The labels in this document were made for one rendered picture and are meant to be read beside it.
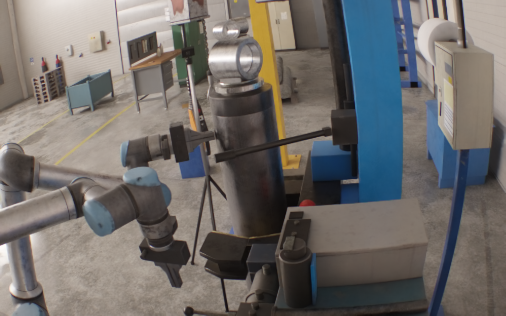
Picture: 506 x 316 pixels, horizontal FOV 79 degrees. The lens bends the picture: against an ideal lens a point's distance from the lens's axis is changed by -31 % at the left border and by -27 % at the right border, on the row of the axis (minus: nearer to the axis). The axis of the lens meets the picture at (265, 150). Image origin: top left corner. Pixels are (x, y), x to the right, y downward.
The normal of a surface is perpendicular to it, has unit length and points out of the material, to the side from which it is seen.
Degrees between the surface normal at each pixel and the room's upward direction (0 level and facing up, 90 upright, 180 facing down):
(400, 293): 0
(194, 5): 90
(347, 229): 0
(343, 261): 90
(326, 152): 0
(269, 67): 90
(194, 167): 90
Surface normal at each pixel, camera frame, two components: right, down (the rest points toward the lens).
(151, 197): 0.74, 0.15
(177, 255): -0.17, 0.39
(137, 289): -0.12, -0.92
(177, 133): 0.21, 0.35
